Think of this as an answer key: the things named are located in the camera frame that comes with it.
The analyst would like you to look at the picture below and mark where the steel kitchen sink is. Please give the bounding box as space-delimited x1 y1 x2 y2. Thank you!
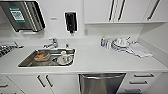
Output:
17 47 77 68

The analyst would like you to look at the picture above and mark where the white wall cabinet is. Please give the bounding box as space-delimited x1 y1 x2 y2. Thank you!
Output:
82 0 168 25

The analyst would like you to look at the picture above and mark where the white cup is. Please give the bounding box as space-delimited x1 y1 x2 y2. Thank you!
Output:
56 49 73 65

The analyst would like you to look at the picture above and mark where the small white wall label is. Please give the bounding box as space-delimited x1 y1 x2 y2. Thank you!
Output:
50 16 58 21

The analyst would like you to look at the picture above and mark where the dish soap bottle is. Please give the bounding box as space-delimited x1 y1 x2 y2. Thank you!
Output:
100 35 107 48

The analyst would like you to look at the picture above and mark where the white two-door sink cabinet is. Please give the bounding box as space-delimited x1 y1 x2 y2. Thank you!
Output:
5 73 81 94

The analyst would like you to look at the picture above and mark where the grey paper towel dispenser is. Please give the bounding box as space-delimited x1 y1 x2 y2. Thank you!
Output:
0 0 47 35

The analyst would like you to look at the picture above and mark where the stainless steel dishwasher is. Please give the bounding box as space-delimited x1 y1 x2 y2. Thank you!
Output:
77 72 127 94

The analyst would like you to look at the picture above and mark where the white wall outlet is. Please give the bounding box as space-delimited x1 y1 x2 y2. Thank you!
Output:
83 27 89 36

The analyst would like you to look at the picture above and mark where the chrome sink side sprayer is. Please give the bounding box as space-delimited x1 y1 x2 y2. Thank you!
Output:
64 41 70 49

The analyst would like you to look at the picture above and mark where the white folded cloth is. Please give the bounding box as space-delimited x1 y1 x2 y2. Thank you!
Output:
127 41 154 59

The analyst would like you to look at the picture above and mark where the black soap dispenser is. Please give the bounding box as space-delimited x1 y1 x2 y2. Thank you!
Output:
63 11 79 35

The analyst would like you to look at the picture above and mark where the small white container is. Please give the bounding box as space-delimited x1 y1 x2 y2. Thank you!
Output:
105 38 111 49

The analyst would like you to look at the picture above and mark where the stack of white dishes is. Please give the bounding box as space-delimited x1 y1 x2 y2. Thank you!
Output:
111 35 133 51

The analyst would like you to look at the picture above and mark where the chrome faucet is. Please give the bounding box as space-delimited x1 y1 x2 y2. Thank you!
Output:
41 37 59 50

